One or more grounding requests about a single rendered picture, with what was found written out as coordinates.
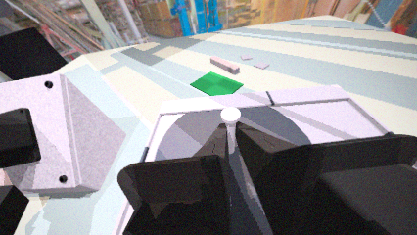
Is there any green flat plate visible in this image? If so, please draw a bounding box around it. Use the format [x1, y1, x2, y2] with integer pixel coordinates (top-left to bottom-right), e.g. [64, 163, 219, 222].
[190, 71, 244, 96]

